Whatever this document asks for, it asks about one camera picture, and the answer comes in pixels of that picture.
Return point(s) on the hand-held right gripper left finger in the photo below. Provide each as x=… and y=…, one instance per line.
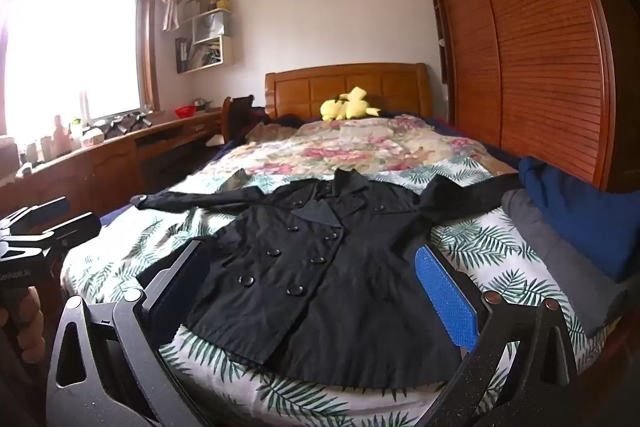
x=185, y=279

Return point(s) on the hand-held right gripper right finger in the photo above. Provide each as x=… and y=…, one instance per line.
x=445, y=297

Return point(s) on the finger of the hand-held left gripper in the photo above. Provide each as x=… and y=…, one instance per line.
x=47, y=209
x=75, y=227

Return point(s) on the black double-breasted coat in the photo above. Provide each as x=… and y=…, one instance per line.
x=350, y=287

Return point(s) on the dark clothes pile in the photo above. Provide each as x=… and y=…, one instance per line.
x=285, y=121

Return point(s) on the person's left hand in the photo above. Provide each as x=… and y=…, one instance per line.
x=32, y=317

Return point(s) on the leaf print bed sheet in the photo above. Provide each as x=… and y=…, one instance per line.
x=125, y=247

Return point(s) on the pink bottle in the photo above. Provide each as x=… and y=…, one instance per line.
x=61, y=139

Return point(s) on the wooden desk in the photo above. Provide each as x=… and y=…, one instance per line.
x=110, y=157

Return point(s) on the black gear pile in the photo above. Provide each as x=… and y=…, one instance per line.
x=120, y=124

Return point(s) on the grey garment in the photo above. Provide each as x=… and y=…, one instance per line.
x=550, y=252

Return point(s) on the red bowl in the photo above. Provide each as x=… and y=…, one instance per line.
x=185, y=111

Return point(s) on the window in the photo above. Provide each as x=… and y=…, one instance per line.
x=75, y=47

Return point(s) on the blue garment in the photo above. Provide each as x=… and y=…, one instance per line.
x=590, y=217

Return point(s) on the floral quilt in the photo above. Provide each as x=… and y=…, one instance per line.
x=325, y=152

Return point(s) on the yellow plush toy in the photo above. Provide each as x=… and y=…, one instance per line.
x=350, y=107

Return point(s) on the wooden bed headboard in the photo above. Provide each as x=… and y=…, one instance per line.
x=300, y=87

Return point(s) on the wooden louvred wardrobe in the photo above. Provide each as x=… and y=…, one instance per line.
x=540, y=57

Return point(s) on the white wall shelf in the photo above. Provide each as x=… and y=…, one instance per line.
x=212, y=24

